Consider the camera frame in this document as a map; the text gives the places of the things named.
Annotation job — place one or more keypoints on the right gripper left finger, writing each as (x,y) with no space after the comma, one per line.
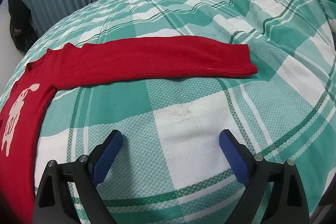
(53,202)

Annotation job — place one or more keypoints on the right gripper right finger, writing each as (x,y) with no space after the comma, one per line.
(287,202)

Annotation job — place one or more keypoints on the red sweater with white motif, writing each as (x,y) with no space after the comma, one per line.
(131,61)

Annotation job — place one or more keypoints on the green plaid bed cover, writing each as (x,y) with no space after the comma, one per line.
(170,168)

